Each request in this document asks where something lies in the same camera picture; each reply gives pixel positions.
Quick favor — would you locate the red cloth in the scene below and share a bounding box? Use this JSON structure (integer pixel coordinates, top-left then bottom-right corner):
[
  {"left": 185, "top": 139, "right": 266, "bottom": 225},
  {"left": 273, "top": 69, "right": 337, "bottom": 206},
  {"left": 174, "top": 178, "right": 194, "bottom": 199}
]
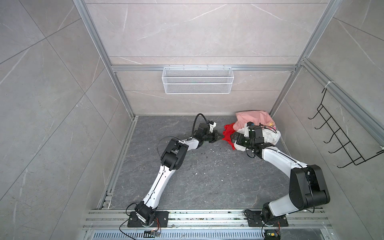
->
[{"left": 222, "top": 123, "right": 236, "bottom": 150}]

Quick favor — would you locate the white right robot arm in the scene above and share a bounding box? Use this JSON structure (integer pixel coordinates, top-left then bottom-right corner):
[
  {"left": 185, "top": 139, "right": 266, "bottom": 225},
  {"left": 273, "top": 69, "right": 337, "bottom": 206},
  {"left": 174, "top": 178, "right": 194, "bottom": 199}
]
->
[{"left": 231, "top": 122, "right": 331, "bottom": 226}]

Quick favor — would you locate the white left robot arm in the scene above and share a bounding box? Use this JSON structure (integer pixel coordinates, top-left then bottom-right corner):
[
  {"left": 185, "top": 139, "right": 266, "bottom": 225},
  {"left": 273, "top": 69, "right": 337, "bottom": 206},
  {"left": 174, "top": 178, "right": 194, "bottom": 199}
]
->
[{"left": 135, "top": 121, "right": 222, "bottom": 226}]

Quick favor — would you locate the white cloth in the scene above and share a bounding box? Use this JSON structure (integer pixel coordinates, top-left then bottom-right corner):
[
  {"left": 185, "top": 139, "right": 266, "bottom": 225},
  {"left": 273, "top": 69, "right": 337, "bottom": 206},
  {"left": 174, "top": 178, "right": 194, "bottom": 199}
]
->
[{"left": 234, "top": 125, "right": 281, "bottom": 152}]

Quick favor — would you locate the pink cloth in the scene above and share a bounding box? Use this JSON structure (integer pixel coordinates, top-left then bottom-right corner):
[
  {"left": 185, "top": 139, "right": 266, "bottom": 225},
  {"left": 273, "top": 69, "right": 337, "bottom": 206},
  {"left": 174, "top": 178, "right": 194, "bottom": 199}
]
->
[{"left": 233, "top": 111, "right": 276, "bottom": 131}]

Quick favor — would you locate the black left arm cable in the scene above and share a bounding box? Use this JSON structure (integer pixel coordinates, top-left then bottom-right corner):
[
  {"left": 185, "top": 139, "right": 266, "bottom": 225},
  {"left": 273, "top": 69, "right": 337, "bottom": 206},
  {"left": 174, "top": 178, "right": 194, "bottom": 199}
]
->
[{"left": 191, "top": 113, "right": 209, "bottom": 137}]

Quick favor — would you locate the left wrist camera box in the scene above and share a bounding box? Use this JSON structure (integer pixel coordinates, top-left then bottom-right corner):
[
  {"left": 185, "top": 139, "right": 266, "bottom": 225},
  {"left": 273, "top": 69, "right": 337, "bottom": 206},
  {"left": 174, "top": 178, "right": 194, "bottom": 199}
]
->
[{"left": 207, "top": 121, "right": 217, "bottom": 133}]

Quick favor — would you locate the white wire mesh basket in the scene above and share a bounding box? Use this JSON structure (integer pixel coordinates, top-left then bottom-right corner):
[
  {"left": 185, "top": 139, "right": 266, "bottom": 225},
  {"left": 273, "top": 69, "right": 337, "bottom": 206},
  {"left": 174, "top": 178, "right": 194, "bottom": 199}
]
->
[{"left": 162, "top": 67, "right": 234, "bottom": 95}]

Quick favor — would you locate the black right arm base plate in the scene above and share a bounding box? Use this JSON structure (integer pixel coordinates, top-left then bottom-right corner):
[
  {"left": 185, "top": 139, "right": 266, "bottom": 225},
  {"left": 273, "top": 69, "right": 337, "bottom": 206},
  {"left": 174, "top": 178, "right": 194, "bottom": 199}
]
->
[{"left": 243, "top": 209, "right": 289, "bottom": 227}]

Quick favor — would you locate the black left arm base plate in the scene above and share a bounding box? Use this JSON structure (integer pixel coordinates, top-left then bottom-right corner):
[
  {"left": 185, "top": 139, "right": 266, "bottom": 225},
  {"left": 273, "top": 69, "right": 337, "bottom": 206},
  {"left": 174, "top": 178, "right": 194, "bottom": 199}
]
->
[{"left": 127, "top": 211, "right": 170, "bottom": 228}]

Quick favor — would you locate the black wire hook rack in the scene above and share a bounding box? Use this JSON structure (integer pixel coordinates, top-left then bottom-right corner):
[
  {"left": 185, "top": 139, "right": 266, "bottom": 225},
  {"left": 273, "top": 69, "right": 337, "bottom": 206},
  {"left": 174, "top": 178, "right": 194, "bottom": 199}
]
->
[{"left": 308, "top": 88, "right": 384, "bottom": 169}]

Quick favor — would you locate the aluminium frame rail left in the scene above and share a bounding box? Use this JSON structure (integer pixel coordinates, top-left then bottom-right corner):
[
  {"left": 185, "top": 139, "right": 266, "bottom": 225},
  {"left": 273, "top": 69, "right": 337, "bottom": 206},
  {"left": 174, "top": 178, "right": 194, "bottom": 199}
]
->
[{"left": 97, "top": 116, "right": 138, "bottom": 210}]

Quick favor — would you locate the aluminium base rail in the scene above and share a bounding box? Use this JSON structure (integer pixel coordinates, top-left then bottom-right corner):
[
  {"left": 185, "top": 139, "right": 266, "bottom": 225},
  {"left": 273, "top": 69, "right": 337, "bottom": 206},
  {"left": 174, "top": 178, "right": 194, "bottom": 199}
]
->
[{"left": 81, "top": 209, "right": 337, "bottom": 240}]

